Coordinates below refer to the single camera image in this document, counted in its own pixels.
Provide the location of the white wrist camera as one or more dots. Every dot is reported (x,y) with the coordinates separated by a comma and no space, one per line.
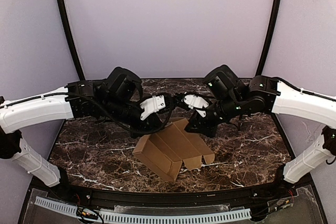
(190,101)
(152,105)

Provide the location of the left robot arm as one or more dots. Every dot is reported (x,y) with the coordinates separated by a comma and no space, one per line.
(73,101)

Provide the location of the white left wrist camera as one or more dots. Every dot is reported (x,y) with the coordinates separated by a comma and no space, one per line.
(152,105)

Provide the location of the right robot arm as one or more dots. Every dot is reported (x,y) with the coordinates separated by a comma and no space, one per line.
(283,98)

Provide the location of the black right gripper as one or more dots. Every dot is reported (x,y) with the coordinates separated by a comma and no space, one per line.
(200,123)

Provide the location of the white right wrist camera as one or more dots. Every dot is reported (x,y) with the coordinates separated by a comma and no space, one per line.
(190,101)

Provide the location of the brown cardboard box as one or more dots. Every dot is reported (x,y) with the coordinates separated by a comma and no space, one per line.
(166,151)

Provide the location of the black right frame post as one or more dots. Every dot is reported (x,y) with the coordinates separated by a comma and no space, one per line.
(268,37)

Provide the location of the black front table rail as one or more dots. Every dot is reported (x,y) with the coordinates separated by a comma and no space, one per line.
(253,196)

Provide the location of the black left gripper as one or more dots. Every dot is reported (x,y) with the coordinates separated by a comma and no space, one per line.
(148,125)

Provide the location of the black left frame post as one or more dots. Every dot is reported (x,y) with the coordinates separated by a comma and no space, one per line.
(69,38)

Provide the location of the black frame post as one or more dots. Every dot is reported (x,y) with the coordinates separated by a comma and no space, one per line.
(268,37)
(69,38)

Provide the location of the white slotted cable duct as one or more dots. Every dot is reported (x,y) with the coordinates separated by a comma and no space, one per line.
(132,215)

